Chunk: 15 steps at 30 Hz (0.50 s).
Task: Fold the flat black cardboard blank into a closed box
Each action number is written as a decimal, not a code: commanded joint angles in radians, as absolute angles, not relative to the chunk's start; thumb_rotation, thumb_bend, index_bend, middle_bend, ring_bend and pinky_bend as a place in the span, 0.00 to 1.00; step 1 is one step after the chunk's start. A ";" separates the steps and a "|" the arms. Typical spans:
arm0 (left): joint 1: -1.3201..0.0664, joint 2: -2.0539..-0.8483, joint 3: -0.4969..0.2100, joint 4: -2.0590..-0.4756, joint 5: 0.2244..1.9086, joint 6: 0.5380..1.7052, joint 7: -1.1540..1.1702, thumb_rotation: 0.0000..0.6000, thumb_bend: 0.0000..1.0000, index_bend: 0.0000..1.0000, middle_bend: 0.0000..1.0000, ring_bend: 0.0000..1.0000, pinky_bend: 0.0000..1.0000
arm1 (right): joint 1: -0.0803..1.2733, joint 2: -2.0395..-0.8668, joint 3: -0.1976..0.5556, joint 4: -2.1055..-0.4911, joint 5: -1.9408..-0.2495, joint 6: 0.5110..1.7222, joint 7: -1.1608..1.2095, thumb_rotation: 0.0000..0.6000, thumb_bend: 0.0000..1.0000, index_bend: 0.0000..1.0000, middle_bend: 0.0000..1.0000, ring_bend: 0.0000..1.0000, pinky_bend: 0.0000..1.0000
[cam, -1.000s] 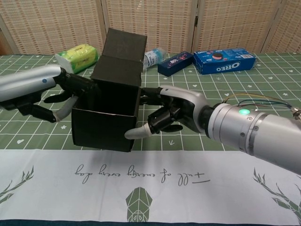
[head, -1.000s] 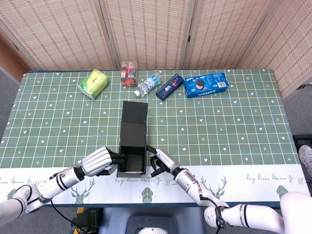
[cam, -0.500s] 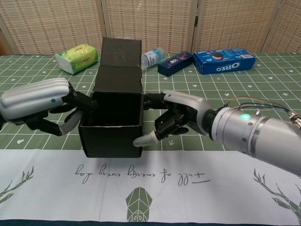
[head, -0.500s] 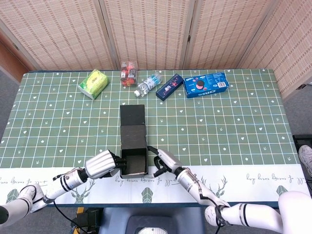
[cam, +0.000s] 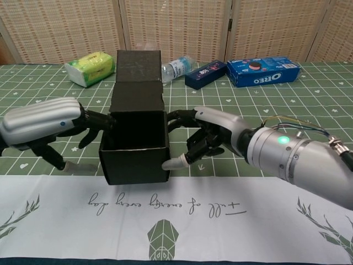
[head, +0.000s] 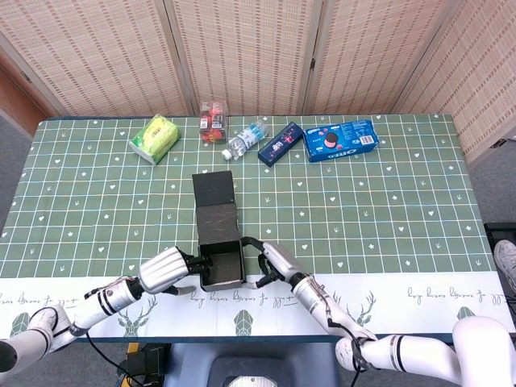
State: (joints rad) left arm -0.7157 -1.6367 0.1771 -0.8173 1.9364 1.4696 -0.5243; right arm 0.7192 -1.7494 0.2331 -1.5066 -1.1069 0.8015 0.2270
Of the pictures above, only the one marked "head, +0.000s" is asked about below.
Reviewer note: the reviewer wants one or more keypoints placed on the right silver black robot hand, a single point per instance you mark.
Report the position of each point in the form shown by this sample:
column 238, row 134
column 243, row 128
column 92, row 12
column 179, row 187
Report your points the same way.
column 282, row 264

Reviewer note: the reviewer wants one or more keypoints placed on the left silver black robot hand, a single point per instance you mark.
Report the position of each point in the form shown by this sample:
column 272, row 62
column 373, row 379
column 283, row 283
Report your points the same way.
column 163, row 270

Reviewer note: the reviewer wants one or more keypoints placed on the black paper box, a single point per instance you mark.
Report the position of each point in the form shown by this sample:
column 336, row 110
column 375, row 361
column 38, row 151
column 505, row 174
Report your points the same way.
column 217, row 225

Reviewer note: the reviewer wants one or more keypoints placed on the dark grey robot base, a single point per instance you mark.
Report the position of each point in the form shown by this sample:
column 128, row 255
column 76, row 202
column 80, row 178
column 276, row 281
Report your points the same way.
column 254, row 363

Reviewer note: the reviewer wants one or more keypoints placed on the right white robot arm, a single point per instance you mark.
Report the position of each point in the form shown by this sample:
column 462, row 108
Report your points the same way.
column 363, row 338

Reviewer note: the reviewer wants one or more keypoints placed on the dark blue slim box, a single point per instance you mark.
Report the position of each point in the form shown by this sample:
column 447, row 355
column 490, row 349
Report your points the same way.
column 280, row 144

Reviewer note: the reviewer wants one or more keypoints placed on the blue Oreo cookie package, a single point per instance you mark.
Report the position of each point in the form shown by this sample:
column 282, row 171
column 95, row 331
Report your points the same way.
column 340, row 140

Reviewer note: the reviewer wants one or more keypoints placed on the red snack package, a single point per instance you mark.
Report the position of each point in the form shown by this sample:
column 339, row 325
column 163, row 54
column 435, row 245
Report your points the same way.
column 213, row 125

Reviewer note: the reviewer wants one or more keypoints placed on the black plastic tray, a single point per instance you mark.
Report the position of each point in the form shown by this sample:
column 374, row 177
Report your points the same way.
column 498, row 230

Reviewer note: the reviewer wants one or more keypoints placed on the black device under table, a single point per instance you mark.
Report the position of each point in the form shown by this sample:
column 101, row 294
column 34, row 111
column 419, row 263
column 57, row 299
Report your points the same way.
column 145, row 363

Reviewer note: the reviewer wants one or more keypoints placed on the clear plastic water bottle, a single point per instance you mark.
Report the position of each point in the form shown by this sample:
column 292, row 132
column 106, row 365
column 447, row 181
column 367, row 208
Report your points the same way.
column 244, row 141

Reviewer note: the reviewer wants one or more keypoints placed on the green tissue pack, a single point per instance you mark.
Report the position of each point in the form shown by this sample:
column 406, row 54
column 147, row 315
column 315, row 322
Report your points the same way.
column 155, row 137

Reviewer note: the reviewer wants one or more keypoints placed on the green grid tablecloth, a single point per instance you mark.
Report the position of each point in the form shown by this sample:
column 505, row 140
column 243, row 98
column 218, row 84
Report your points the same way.
column 403, row 193

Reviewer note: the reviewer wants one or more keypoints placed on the bamboo folding screen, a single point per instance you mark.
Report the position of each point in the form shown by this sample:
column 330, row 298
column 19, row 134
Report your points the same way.
column 242, row 48

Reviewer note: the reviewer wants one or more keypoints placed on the brown wooden door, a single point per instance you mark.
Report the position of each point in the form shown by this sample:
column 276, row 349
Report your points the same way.
column 18, row 101

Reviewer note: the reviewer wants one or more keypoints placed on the white sneaker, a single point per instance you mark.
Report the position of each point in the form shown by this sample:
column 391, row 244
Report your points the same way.
column 507, row 262

